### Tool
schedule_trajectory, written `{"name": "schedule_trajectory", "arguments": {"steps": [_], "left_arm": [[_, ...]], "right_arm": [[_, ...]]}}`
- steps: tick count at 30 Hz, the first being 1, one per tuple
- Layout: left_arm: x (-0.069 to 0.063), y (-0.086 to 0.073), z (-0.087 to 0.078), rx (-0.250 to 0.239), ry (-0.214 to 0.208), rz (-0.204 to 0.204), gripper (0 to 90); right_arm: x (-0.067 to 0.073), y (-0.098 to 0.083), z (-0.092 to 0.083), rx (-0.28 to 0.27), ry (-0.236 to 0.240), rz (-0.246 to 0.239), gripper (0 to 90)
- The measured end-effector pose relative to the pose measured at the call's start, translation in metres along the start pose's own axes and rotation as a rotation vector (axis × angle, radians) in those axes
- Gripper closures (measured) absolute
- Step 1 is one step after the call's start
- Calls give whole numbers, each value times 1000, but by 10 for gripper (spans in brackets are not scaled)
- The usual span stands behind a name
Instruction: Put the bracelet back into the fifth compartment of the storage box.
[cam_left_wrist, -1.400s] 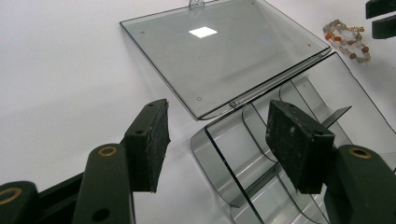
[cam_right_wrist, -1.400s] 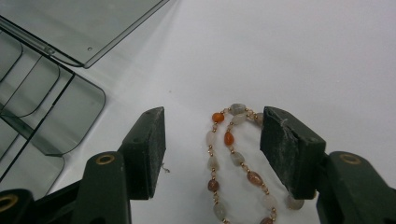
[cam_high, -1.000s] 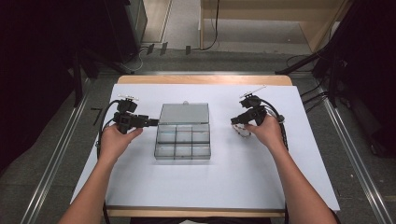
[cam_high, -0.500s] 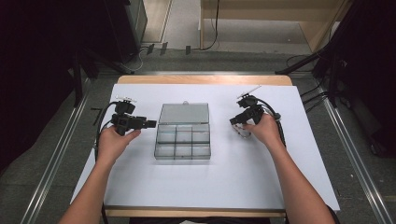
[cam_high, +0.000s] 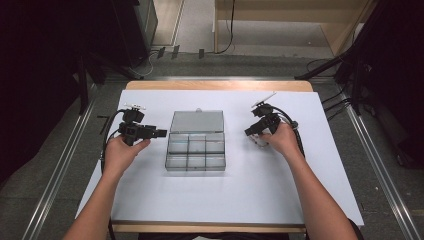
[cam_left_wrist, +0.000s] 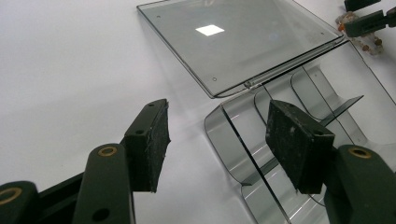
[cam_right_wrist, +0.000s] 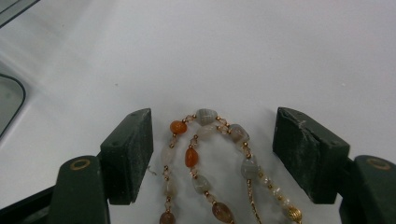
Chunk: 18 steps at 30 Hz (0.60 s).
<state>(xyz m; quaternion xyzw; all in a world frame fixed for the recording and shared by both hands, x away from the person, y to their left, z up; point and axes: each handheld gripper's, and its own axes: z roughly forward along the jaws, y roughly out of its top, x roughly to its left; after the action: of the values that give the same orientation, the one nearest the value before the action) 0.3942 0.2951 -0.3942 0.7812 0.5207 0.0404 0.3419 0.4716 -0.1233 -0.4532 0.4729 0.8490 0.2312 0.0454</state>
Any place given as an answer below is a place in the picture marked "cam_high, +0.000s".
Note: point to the white table sheet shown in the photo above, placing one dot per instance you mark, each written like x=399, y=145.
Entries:
x=213, y=200

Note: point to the person's left hand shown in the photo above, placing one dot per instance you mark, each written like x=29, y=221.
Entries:
x=120, y=160

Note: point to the black cabinet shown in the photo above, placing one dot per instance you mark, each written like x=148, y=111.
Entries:
x=133, y=30

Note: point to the wooden table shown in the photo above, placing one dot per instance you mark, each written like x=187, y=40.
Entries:
x=216, y=85

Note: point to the black stand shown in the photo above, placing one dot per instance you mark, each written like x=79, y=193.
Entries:
x=346, y=63
x=100, y=66

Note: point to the black floor tape strip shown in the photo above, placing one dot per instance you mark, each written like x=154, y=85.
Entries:
x=161, y=52
x=201, y=53
x=175, y=52

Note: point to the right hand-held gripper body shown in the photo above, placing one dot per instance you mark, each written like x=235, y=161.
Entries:
x=268, y=118

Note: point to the metal floor rail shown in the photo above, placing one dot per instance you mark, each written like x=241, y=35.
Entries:
x=380, y=166
x=56, y=180

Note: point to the person's right hand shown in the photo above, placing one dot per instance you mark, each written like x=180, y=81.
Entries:
x=283, y=140

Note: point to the clear plastic compartment box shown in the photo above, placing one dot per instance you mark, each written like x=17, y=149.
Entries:
x=196, y=146

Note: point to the person's dark clothing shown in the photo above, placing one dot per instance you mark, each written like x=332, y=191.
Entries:
x=173, y=237

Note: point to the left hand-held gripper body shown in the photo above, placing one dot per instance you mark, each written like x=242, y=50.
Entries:
x=132, y=128

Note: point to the dark curtain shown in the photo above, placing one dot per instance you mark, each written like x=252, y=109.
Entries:
x=400, y=66
x=33, y=66

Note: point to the wooden shelf unit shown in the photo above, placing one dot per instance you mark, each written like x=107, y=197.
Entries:
x=286, y=13

